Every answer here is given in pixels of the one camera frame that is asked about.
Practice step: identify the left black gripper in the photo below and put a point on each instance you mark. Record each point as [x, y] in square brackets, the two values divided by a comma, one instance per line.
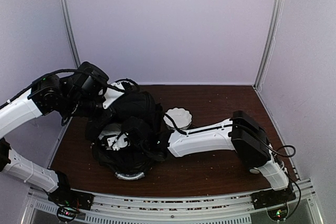
[101, 120]

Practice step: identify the black student backpack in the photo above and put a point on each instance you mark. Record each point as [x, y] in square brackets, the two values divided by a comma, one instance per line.
[134, 114]

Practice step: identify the grey cloth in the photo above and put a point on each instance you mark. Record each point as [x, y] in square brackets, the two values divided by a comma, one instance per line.
[103, 136]

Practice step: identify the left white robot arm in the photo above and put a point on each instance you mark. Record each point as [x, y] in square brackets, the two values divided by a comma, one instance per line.
[82, 94]

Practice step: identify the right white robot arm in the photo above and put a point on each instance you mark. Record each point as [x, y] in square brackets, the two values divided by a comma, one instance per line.
[240, 133]

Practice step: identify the white fluted ceramic bowl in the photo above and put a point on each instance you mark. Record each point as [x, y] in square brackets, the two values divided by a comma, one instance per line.
[181, 117]

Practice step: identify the white and dark blue bowl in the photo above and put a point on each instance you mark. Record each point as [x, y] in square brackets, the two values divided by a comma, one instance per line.
[254, 171]

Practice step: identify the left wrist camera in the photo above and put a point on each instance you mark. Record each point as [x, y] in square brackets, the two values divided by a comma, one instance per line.
[95, 86]

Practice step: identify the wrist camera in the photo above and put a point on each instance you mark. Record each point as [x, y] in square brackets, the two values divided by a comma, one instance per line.
[119, 141]
[95, 86]

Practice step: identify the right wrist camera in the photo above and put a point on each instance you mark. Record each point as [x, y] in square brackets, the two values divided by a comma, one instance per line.
[119, 141]

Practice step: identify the aluminium front rail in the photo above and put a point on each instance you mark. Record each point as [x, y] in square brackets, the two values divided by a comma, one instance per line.
[229, 208]

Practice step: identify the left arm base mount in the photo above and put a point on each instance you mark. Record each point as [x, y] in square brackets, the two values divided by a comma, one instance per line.
[70, 204]

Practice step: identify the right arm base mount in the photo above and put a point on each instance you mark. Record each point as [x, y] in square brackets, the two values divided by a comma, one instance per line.
[275, 202]

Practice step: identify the left aluminium corner post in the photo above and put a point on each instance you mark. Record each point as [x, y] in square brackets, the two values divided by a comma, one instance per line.
[69, 32]

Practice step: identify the aluminium corner post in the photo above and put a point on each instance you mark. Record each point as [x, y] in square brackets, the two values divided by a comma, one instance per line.
[269, 45]
[69, 32]

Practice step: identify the right aluminium corner post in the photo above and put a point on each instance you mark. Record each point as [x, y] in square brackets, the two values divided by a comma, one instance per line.
[269, 45]

